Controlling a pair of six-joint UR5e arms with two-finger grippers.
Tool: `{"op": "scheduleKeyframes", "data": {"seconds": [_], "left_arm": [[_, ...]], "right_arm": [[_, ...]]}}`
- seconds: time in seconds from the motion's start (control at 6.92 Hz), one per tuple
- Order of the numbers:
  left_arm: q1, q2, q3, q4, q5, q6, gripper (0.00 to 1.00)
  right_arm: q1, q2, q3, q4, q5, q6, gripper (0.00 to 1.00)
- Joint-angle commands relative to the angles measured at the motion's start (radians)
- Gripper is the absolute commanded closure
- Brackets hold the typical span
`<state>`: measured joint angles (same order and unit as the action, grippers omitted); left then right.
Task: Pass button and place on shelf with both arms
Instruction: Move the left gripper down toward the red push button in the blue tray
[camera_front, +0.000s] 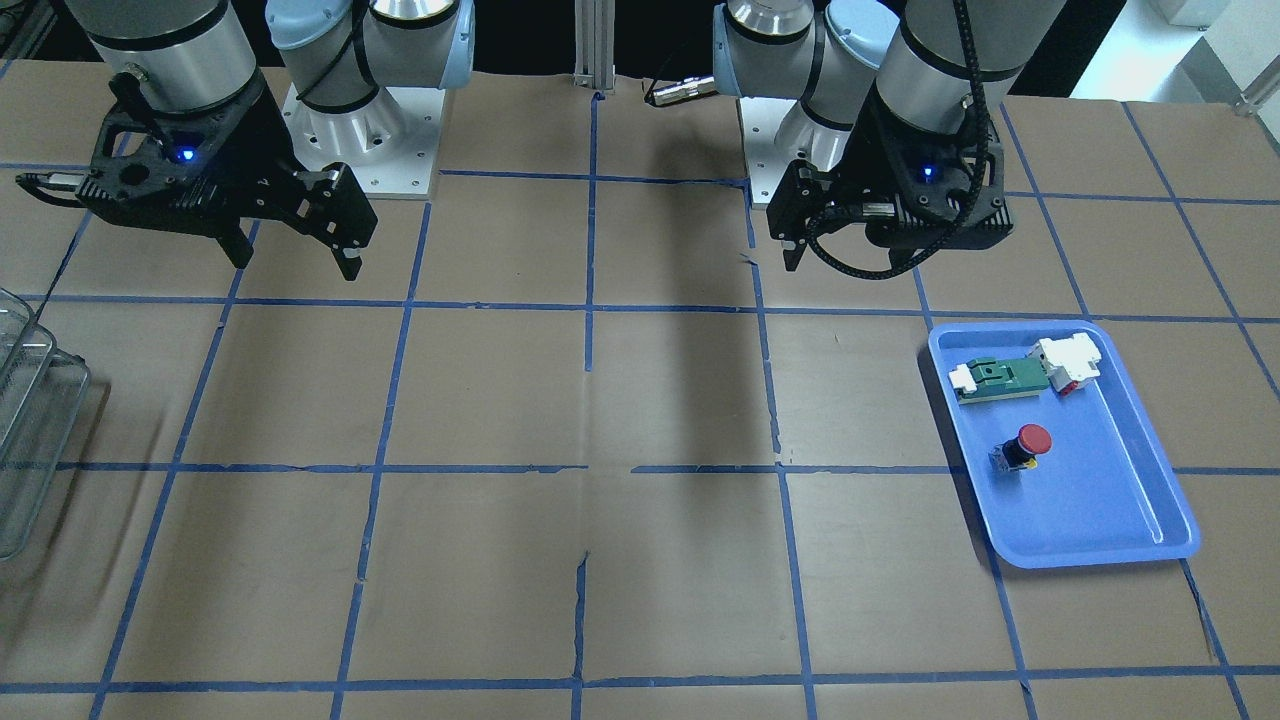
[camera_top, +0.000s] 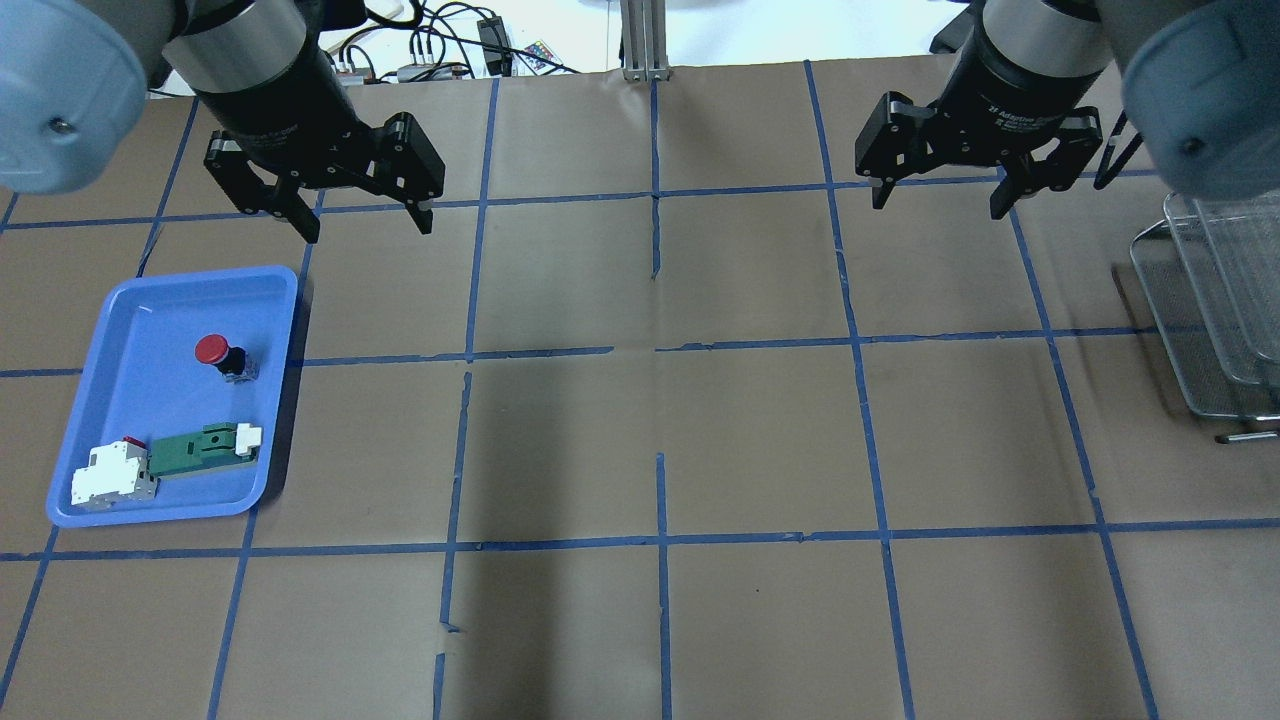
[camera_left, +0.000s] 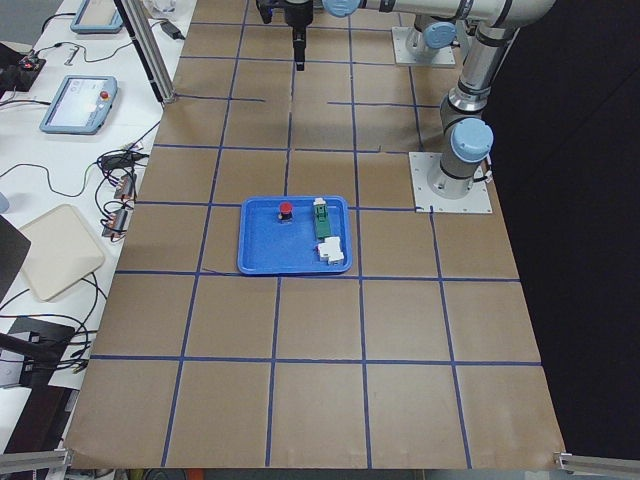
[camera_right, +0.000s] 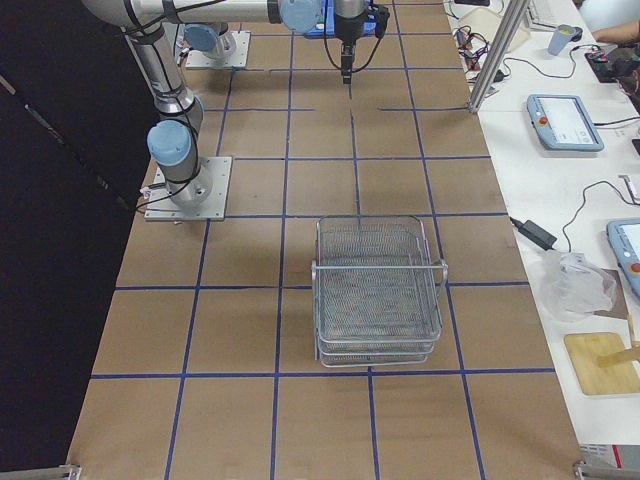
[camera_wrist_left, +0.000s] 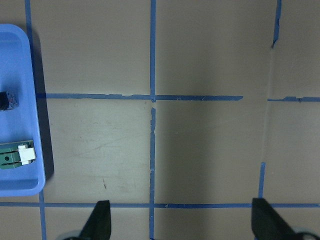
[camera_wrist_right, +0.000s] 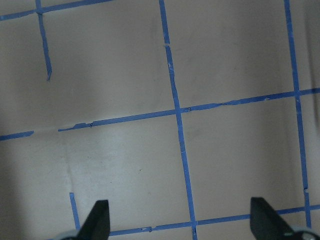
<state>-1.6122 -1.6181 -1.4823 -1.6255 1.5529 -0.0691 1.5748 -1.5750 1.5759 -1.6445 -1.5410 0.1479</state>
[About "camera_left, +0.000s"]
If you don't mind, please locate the far teach pendant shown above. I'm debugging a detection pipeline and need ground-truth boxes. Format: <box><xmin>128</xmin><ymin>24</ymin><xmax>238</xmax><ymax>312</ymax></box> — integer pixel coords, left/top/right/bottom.
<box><xmin>70</xmin><ymin>0</ymin><xmax>123</xmax><ymax>34</ymax></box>

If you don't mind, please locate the blue plastic tray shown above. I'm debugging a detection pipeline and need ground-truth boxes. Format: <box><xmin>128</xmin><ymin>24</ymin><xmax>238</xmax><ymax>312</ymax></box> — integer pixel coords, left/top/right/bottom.
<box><xmin>237</xmin><ymin>195</ymin><xmax>353</xmax><ymax>275</ymax></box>

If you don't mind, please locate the aluminium frame post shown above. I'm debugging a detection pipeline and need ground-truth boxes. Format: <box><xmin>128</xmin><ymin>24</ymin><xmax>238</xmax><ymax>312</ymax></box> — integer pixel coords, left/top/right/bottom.
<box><xmin>114</xmin><ymin>0</ymin><xmax>176</xmax><ymax>105</ymax></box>

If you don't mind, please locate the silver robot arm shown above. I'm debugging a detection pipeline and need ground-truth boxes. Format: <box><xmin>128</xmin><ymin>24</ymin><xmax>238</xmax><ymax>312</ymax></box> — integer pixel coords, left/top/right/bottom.
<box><xmin>322</xmin><ymin>1</ymin><xmax>554</xmax><ymax>200</ymax></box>
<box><xmin>405</xmin><ymin>14</ymin><xmax>473</xmax><ymax>59</ymax></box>

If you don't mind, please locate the white circuit breaker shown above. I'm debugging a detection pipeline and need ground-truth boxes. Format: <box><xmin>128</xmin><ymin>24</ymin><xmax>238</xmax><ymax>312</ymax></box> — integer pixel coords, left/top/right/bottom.
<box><xmin>316</xmin><ymin>236</ymin><xmax>345</xmax><ymax>265</ymax></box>

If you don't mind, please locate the beige plastic tray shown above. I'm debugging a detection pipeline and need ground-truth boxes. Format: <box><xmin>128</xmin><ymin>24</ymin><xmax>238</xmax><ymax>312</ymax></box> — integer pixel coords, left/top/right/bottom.
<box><xmin>19</xmin><ymin>204</ymin><xmax>105</xmax><ymax>301</ymax></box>

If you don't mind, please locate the green terminal block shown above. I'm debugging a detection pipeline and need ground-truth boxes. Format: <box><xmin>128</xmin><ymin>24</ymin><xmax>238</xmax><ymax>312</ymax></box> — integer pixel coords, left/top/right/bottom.
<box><xmin>313</xmin><ymin>197</ymin><xmax>331</xmax><ymax>240</ymax></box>

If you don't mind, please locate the black power adapter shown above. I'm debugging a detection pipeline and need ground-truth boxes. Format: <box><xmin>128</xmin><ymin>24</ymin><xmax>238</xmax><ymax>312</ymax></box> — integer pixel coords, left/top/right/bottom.
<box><xmin>160</xmin><ymin>20</ymin><xmax>185</xmax><ymax>40</ymax></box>

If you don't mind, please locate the teach pendant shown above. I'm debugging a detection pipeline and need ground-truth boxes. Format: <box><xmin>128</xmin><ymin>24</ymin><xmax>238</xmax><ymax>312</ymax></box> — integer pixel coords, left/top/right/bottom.
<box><xmin>70</xmin><ymin>0</ymin><xmax>123</xmax><ymax>34</ymax></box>
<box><xmin>39</xmin><ymin>75</ymin><xmax>118</xmax><ymax>135</ymax></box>

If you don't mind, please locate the black camera stand base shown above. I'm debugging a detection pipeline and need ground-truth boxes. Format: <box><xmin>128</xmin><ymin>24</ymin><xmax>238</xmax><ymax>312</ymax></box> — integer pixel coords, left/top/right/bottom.
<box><xmin>1</xmin><ymin>316</ymin><xmax>75</xmax><ymax>388</ymax></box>

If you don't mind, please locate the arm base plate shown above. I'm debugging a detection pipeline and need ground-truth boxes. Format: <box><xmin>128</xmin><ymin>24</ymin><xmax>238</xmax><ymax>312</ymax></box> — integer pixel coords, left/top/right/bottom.
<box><xmin>391</xmin><ymin>27</ymin><xmax>456</xmax><ymax>69</ymax></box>
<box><xmin>409</xmin><ymin>152</ymin><xmax>493</xmax><ymax>214</ymax></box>

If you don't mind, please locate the near teach pendant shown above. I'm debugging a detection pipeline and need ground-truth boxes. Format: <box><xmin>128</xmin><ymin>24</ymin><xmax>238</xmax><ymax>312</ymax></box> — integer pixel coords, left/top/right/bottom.
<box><xmin>39</xmin><ymin>75</ymin><xmax>118</xmax><ymax>135</ymax></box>

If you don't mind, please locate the red emergency stop button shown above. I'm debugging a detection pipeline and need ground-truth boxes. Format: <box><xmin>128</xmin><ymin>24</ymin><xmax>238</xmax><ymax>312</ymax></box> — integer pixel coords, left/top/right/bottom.
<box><xmin>278</xmin><ymin>201</ymin><xmax>293</xmax><ymax>223</ymax></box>

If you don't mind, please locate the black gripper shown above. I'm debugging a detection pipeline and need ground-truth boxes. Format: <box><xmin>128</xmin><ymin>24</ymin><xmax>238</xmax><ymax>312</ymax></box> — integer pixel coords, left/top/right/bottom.
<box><xmin>257</xmin><ymin>0</ymin><xmax>313</xmax><ymax>71</ymax></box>

